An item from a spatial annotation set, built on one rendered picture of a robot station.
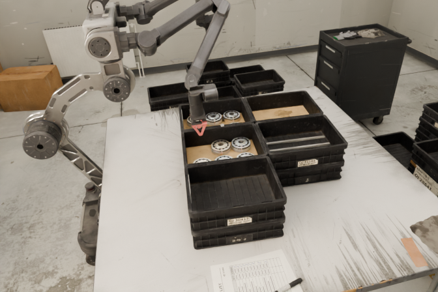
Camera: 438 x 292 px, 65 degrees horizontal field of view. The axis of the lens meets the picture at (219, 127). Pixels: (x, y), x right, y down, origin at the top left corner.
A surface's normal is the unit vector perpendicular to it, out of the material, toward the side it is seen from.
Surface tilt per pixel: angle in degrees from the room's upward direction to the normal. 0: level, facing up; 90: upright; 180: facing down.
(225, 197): 0
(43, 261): 0
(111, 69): 90
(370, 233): 0
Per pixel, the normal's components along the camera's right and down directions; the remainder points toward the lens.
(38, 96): 0.06, 0.55
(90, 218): -0.05, -0.84
